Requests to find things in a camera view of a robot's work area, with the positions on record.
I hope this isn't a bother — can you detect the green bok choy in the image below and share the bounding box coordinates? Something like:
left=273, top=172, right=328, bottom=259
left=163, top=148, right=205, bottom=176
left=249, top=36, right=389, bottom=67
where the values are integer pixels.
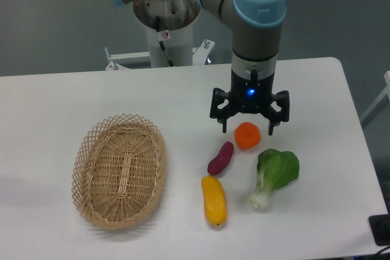
left=249, top=149, right=300, bottom=209

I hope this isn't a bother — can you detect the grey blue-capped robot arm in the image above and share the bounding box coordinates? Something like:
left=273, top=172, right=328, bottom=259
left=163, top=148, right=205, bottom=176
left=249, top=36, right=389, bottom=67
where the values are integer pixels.
left=111, top=0, right=290, bottom=129

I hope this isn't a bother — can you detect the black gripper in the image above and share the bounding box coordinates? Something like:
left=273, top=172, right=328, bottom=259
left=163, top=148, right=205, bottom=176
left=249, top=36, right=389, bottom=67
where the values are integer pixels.
left=210, top=71, right=289, bottom=136

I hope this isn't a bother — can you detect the orange tangerine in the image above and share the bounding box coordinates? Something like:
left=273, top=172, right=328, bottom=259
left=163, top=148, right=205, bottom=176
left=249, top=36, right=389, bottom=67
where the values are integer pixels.
left=234, top=122, right=261, bottom=150

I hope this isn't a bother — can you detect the black cable on pedestal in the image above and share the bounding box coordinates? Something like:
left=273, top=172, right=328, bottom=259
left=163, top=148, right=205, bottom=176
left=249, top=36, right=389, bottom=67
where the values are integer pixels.
left=154, top=15, right=175, bottom=68

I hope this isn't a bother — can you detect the white frame at right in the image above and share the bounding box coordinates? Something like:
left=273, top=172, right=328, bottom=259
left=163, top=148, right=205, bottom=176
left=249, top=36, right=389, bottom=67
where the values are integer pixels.
left=360, top=71, right=389, bottom=129

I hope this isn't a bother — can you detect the woven wicker basket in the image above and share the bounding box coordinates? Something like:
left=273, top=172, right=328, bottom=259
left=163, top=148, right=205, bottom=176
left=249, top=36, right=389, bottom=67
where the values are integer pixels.
left=71, top=114, right=166, bottom=230

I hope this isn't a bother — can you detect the black device at table edge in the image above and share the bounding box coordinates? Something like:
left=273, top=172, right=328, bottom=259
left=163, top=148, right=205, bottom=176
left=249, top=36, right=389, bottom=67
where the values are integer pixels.
left=368, top=214, right=389, bottom=247

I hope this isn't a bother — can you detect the purple sweet potato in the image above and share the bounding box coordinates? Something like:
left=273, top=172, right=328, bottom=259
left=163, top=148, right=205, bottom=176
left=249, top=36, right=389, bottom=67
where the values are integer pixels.
left=207, top=141, right=234, bottom=175

